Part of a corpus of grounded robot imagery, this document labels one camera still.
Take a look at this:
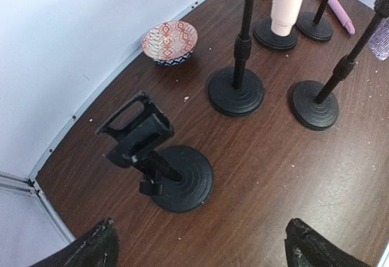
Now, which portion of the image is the red patterned ceramic bowl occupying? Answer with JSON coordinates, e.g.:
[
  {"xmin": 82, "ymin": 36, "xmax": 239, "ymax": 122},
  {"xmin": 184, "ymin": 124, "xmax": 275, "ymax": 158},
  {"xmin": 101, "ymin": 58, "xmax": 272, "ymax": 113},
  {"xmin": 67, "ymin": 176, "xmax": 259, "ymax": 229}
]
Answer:
[{"xmin": 142, "ymin": 21, "xmax": 198, "ymax": 66}]

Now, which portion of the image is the aluminium left rear frame post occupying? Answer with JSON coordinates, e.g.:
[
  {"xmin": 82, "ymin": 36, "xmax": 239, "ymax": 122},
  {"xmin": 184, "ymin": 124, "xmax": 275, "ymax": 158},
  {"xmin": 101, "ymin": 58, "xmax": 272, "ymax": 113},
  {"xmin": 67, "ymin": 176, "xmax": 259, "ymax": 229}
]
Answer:
[{"xmin": 1, "ymin": 172, "xmax": 39, "ymax": 196}]

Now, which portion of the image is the pink microphone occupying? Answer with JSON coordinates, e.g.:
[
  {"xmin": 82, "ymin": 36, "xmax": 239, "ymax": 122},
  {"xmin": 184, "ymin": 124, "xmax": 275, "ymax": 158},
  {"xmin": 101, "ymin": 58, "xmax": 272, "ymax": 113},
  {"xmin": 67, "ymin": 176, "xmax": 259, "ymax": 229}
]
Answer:
[{"xmin": 328, "ymin": 0, "xmax": 356, "ymax": 35}]

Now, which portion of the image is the black stand of glitter microphone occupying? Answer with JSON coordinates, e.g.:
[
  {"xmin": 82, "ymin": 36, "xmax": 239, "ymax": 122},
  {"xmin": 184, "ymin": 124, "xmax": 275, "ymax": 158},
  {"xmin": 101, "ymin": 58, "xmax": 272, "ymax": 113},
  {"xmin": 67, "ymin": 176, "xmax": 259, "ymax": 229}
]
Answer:
[{"xmin": 290, "ymin": 0, "xmax": 388, "ymax": 131}]

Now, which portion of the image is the glitter purple silver microphone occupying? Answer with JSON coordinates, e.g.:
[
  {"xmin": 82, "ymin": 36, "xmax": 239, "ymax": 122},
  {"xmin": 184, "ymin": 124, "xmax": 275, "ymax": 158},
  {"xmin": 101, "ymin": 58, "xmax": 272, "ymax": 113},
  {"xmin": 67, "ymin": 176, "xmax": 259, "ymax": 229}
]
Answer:
[{"xmin": 368, "ymin": 19, "xmax": 389, "ymax": 61}]

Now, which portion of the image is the black stand of cream microphone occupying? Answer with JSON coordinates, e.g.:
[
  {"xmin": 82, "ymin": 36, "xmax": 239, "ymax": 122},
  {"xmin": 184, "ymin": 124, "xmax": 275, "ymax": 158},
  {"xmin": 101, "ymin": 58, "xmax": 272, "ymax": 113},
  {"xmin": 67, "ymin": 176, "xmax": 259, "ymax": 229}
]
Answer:
[{"xmin": 208, "ymin": 0, "xmax": 264, "ymax": 117}]

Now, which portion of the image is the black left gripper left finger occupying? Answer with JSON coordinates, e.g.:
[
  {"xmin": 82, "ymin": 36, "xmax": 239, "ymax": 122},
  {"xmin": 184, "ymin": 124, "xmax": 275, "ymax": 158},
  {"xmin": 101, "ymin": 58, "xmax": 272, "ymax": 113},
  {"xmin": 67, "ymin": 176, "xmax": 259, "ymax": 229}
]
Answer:
[{"xmin": 34, "ymin": 218, "xmax": 119, "ymax": 267}]

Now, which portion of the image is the black stand of blue microphone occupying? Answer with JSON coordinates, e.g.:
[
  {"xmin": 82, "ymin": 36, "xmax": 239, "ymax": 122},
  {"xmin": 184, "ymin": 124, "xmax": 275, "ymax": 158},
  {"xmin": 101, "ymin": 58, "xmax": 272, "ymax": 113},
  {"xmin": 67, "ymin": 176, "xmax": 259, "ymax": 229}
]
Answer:
[{"xmin": 295, "ymin": 0, "xmax": 333, "ymax": 42}]

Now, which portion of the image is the black clamp microphone stand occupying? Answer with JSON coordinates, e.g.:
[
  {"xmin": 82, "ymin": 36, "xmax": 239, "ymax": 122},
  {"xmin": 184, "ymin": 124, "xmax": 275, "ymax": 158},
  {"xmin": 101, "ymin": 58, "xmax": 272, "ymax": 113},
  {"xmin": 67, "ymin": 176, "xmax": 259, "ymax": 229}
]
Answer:
[{"xmin": 95, "ymin": 91, "xmax": 214, "ymax": 213}]

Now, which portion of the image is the cream white microphone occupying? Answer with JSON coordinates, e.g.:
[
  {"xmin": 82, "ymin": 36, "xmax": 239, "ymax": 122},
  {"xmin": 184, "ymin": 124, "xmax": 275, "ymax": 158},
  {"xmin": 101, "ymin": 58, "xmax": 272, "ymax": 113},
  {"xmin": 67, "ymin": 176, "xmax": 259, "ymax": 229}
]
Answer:
[{"xmin": 270, "ymin": 0, "xmax": 303, "ymax": 36}]

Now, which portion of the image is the black stand of purple microphone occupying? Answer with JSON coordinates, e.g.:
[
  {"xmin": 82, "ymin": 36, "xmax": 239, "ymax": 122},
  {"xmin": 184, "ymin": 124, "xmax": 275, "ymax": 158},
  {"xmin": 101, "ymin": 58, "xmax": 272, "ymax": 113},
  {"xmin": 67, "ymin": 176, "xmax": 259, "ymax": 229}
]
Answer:
[{"xmin": 253, "ymin": 18, "xmax": 298, "ymax": 51}]

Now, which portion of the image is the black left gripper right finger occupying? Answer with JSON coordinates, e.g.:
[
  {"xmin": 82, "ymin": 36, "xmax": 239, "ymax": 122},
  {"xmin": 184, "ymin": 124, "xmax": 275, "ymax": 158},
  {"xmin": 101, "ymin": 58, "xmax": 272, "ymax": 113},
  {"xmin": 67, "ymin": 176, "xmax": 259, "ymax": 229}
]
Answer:
[{"xmin": 284, "ymin": 218, "xmax": 369, "ymax": 267}]

